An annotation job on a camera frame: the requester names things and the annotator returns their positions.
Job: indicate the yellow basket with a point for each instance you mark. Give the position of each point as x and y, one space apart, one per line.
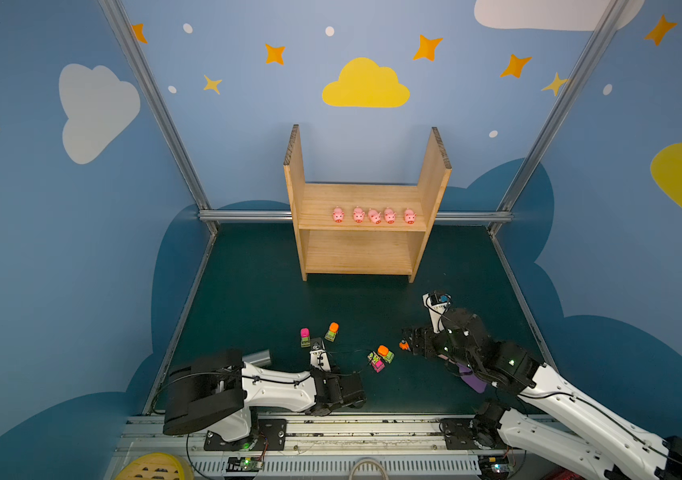
157 466

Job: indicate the silver metal cylinder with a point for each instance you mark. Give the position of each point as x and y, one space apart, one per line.
260 359

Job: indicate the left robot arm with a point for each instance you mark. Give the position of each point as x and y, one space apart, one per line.
220 393

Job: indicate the purple pink toy shovel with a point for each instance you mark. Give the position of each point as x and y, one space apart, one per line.
469 377

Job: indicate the magenta green toy truck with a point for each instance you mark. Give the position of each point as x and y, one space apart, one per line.
375 362

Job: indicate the pink cab green truck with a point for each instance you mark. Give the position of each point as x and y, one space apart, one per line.
305 338

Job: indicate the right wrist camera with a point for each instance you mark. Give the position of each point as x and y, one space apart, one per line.
437 303

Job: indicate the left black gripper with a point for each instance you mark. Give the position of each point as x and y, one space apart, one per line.
350 390

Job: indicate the wooden shelf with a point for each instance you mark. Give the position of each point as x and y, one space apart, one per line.
350 248

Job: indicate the orange cab green truck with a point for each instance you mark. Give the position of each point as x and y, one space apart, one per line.
332 332

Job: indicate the pink pig toy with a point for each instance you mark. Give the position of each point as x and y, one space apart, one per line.
409 216
389 216
374 216
358 215
338 215

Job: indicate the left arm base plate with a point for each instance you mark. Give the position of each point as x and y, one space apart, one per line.
265 433

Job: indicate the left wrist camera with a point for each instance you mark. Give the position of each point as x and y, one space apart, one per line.
319 358

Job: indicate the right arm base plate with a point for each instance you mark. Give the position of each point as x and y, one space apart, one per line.
465 433

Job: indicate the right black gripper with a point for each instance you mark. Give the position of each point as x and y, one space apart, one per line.
423 341

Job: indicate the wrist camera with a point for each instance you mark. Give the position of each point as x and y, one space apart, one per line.
319 358
437 303

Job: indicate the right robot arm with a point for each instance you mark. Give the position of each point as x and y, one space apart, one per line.
596 443

